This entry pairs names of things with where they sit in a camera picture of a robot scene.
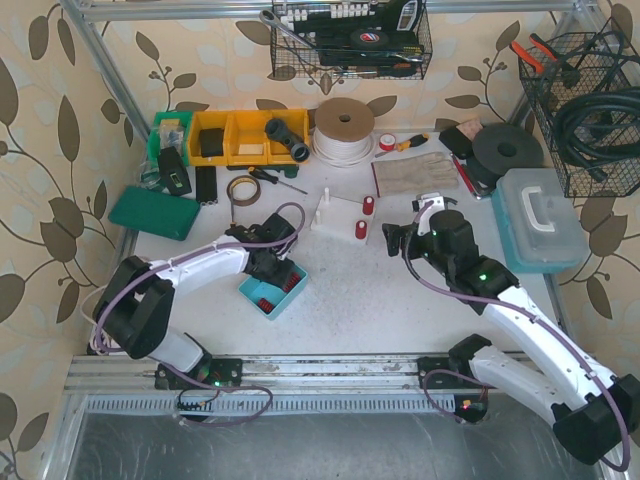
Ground small orange-black screwdriver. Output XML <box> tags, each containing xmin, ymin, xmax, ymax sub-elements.
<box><xmin>229</xmin><ymin>196</ymin><xmax>237</xmax><ymax>227</ymax></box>

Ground top wire basket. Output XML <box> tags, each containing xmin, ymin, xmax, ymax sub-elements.
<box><xmin>259</xmin><ymin>1</ymin><xmax>432</xmax><ymax>83</ymax></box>

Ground wire basket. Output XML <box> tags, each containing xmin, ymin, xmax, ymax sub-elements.
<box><xmin>518</xmin><ymin>30</ymin><xmax>639</xmax><ymax>198</ymax></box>
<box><xmin>259</xmin><ymin>1</ymin><xmax>432</xmax><ymax>83</ymax></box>

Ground white four-peg base plate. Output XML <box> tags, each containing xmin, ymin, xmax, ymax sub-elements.
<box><xmin>310</xmin><ymin>187</ymin><xmax>375</xmax><ymax>245</ymax></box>

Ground small red spring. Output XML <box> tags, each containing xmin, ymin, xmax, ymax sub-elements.
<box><xmin>282</xmin><ymin>272</ymin><xmax>301</xmax><ymax>293</ymax></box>

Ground grey plastic pipe fitting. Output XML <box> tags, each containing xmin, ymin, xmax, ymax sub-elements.
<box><xmin>265</xmin><ymin>118</ymin><xmax>310</xmax><ymax>163</ymax></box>

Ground teal spring tray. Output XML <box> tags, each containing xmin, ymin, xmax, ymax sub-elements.
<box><xmin>238</xmin><ymin>259</ymin><xmax>308</xmax><ymax>320</ymax></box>

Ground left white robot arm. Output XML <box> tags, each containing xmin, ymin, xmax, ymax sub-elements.
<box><xmin>92</xmin><ymin>213</ymin><xmax>298</xmax><ymax>377</ymax></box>

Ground black-yellow flathead screwdriver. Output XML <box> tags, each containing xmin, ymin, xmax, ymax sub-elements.
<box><xmin>248</xmin><ymin>167</ymin><xmax>307</xmax><ymax>195</ymax></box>

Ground beige work glove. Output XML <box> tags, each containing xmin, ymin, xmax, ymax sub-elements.
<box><xmin>371</xmin><ymin>152</ymin><xmax>459</xmax><ymax>197</ymax></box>

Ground black disc spool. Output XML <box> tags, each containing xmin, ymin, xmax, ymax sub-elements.
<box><xmin>467</xmin><ymin>123</ymin><xmax>544</xmax><ymax>187</ymax></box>

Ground green storage bin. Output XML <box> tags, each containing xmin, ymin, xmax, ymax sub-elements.
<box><xmin>147</xmin><ymin>111</ymin><xmax>193</xmax><ymax>165</ymax></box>

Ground right wire basket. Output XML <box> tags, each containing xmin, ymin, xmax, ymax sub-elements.
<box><xmin>518</xmin><ymin>30</ymin><xmax>639</xmax><ymax>198</ymax></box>

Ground coiled black hose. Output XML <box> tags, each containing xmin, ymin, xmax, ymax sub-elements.
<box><xmin>553</xmin><ymin>87</ymin><xmax>640</xmax><ymax>171</ymax></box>

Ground black case with sponge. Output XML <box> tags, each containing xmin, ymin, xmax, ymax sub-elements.
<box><xmin>439</xmin><ymin>119</ymin><xmax>483</xmax><ymax>160</ymax></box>

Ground black meter device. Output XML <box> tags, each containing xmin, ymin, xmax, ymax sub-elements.
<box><xmin>157</xmin><ymin>147</ymin><xmax>192</xmax><ymax>196</ymax></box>

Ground yellow storage bins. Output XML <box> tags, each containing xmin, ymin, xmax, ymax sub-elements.
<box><xmin>187</xmin><ymin>109</ymin><xmax>310</xmax><ymax>167</ymax></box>

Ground green flat case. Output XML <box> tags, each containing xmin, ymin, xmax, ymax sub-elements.
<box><xmin>108</xmin><ymin>186</ymin><xmax>200</xmax><ymax>241</ymax></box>

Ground teal clear storage box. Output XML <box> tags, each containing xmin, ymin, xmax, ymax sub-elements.
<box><xmin>491</xmin><ymin>168</ymin><xmax>589</xmax><ymax>274</ymax></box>

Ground black aluminium profile block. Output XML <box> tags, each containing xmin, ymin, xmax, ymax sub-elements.
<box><xmin>195</xmin><ymin>166</ymin><xmax>218</xmax><ymax>206</ymax></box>

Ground red white tape roll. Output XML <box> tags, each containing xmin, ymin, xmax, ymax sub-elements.
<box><xmin>379</xmin><ymin>133</ymin><xmax>396</xmax><ymax>152</ymax></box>

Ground yellow-black bit driver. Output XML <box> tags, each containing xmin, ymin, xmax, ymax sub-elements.
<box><xmin>374</xmin><ymin>133</ymin><xmax>430</xmax><ymax>158</ymax></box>

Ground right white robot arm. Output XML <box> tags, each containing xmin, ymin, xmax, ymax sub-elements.
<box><xmin>382</xmin><ymin>194</ymin><xmax>639</xmax><ymax>472</ymax></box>

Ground white cable spool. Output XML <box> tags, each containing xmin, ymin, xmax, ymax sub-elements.
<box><xmin>312</xmin><ymin>97</ymin><xmax>375</xmax><ymax>168</ymax></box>

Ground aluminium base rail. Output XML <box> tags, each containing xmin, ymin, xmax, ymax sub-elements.
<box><xmin>64</xmin><ymin>353</ymin><xmax>606</xmax><ymax>416</ymax></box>

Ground white coiled cord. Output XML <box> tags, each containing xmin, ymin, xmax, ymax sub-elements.
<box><xmin>79</xmin><ymin>289</ymin><xmax>126</xmax><ymax>357</ymax></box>

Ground large red spring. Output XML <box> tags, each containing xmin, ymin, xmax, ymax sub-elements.
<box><xmin>354</xmin><ymin>220</ymin><xmax>368</xmax><ymax>240</ymax></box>
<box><xmin>362</xmin><ymin>196</ymin><xmax>375</xmax><ymax>217</ymax></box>

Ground black block in bin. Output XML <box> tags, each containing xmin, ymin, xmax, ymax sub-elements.
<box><xmin>199</xmin><ymin>128</ymin><xmax>224</xmax><ymax>157</ymax></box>

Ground brown packing tape roll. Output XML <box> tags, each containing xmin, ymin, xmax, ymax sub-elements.
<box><xmin>226</xmin><ymin>175</ymin><xmax>261</xmax><ymax>207</ymax></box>

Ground orange-handled pliers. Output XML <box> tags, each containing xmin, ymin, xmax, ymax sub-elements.
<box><xmin>509</xmin><ymin>33</ymin><xmax>558</xmax><ymax>75</ymax></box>

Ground steel claw hammer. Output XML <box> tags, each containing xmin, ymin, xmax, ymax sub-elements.
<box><xmin>443</xmin><ymin>197</ymin><xmax>458</xmax><ymax>208</ymax></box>

